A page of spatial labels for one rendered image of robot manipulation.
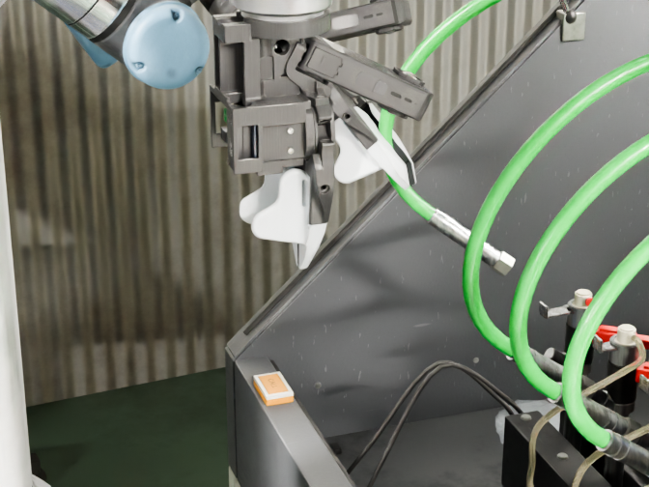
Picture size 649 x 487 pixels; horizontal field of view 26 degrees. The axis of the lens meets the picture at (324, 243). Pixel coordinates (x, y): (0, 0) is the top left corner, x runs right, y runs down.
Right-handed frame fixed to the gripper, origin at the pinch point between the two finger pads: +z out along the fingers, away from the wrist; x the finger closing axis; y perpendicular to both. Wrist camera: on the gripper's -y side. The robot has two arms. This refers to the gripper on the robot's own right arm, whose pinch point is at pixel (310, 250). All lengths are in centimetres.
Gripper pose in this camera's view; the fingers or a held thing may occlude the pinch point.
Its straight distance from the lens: 114.7
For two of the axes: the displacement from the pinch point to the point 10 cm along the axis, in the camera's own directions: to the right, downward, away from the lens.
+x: 3.2, 3.6, -8.7
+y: -9.5, 1.2, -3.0
